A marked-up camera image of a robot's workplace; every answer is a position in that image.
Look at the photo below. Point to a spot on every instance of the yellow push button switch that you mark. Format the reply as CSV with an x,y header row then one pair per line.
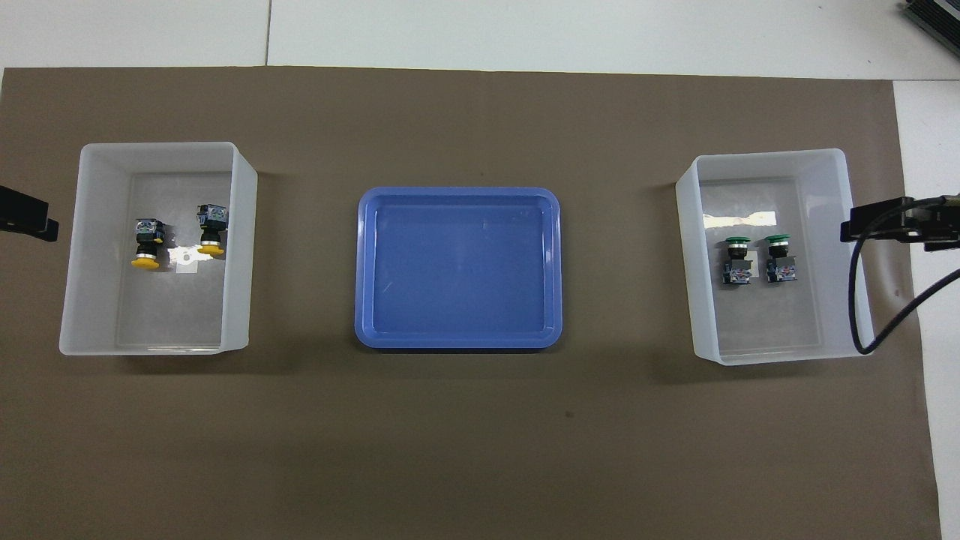
x,y
148,240
212,229

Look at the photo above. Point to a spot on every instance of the blue plastic tray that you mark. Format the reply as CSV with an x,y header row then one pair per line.
x,y
457,270

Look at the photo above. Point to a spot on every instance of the black ribbed device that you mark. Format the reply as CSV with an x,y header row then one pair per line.
x,y
937,15

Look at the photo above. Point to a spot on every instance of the green push button switch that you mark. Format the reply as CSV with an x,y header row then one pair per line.
x,y
737,266
780,266

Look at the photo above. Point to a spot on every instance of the translucent white plastic box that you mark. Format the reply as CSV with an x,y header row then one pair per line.
x,y
165,315
780,322

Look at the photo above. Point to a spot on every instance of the brown paper table mat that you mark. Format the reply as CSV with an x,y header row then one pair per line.
x,y
450,450

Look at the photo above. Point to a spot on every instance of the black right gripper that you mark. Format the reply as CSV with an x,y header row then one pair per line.
x,y
937,225

